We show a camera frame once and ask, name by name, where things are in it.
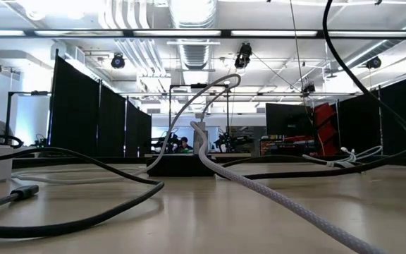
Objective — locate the cluttered background shelf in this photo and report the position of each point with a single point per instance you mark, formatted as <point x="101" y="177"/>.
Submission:
<point x="284" y="146"/>

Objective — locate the red storage rack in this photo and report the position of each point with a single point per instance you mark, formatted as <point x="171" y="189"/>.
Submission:
<point x="324" y="130"/>

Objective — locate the black monitor screen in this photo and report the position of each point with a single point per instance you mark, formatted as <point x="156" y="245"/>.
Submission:
<point x="287" y="120"/>

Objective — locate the long black power strip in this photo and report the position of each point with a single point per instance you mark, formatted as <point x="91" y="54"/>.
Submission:
<point x="175" y="167"/>

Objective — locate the black background robot arm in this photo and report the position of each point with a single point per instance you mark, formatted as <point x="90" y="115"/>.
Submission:
<point x="164" y="143"/>
<point x="231" y="141"/>

